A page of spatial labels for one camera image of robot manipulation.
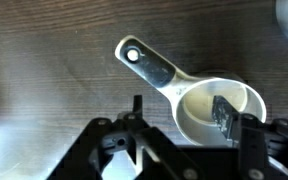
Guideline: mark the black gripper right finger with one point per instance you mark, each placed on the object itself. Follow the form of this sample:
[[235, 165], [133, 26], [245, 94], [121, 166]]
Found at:
[[263, 148]]

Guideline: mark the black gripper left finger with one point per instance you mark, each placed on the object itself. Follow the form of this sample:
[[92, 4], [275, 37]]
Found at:
[[153, 154]]

